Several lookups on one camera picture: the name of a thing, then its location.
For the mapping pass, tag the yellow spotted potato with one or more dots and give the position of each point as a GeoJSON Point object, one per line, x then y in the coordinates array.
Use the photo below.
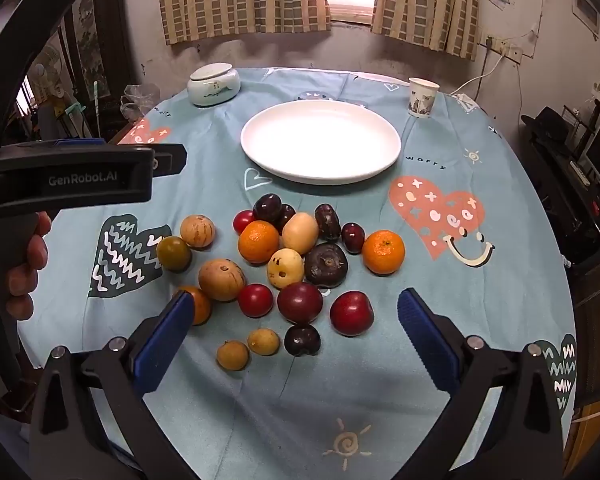
{"type": "Point", "coordinates": [285, 269]}

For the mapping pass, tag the wide tan checked curtain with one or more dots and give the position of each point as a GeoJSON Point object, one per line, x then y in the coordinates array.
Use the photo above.
{"type": "Point", "coordinates": [240, 0]}

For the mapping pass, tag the pale green lidded ceramic jar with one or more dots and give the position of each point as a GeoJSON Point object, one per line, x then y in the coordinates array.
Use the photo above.
{"type": "Point", "coordinates": [214, 87]}

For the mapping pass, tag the orange mandarin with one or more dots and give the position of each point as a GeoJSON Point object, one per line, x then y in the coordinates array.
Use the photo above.
{"type": "Point", "coordinates": [383, 252]}

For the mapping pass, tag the tan pear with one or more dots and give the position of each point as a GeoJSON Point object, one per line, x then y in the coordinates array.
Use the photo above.
{"type": "Point", "coordinates": [300, 234]}

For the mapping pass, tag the yellow-orange tomato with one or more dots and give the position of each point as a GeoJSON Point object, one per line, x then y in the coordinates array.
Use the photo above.
{"type": "Point", "coordinates": [174, 254]}

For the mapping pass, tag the large dark red plum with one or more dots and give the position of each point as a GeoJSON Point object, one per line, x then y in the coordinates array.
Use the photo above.
{"type": "Point", "coordinates": [300, 303]}

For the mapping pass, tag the clear plastic bag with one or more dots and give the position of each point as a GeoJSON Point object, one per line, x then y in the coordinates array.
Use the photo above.
{"type": "Point", "coordinates": [140, 100]}

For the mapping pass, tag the person's left hand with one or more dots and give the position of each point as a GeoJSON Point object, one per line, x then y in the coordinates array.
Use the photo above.
{"type": "Point", "coordinates": [32, 255]}

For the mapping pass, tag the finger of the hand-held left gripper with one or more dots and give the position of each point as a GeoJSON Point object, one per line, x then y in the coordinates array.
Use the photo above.
{"type": "Point", "coordinates": [80, 143]}
{"type": "Point", "coordinates": [172, 159]}

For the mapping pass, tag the white standing fan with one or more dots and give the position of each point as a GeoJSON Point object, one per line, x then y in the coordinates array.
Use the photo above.
{"type": "Point", "coordinates": [47, 67]}

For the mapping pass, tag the orange tomato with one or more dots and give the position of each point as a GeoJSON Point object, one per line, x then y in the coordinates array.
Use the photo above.
{"type": "Point", "coordinates": [200, 305]}

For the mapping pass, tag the large orange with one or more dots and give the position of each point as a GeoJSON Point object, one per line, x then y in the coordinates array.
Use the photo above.
{"type": "Point", "coordinates": [258, 242]}

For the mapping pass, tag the white wall socket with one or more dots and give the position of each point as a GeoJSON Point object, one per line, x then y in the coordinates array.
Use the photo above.
{"type": "Point", "coordinates": [496, 45]}

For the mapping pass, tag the small dark red plum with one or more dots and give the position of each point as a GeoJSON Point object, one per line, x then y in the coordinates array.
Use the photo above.
{"type": "Point", "coordinates": [353, 238]}

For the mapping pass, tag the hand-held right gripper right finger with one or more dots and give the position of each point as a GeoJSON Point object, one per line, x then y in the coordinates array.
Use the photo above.
{"type": "Point", "coordinates": [427, 345]}

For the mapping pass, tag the tan speckled round fruit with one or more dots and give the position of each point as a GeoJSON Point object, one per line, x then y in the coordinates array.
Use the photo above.
{"type": "Point", "coordinates": [197, 231]}

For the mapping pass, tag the red tomato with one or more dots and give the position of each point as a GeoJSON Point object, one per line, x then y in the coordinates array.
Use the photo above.
{"type": "Point", "coordinates": [242, 221]}
{"type": "Point", "coordinates": [255, 300]}

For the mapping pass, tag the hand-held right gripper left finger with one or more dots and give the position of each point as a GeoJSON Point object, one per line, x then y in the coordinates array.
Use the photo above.
{"type": "Point", "coordinates": [162, 345]}

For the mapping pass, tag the small tan longan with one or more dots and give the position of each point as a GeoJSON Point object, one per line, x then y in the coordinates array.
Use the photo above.
{"type": "Point", "coordinates": [233, 355]}
{"type": "Point", "coordinates": [263, 342]}

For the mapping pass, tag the white oval plate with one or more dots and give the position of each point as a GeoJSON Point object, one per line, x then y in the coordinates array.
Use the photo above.
{"type": "Point", "coordinates": [320, 140]}

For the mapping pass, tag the narrow tan checked curtain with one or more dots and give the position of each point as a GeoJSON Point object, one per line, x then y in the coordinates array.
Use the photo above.
{"type": "Point", "coordinates": [425, 0]}

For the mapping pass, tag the printed paper cup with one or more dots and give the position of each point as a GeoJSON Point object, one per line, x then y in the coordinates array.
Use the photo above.
{"type": "Point", "coordinates": [422, 100]}

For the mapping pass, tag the small dark purple plum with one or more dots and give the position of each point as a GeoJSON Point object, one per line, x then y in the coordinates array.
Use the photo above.
{"type": "Point", "coordinates": [286, 214]}

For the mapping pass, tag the dark wooden cabinet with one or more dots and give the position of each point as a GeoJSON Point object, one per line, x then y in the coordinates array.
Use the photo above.
{"type": "Point", "coordinates": [117, 35]}

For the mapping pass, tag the large tan speckled fruit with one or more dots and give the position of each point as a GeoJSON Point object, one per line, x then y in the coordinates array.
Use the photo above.
{"type": "Point", "coordinates": [221, 280]}

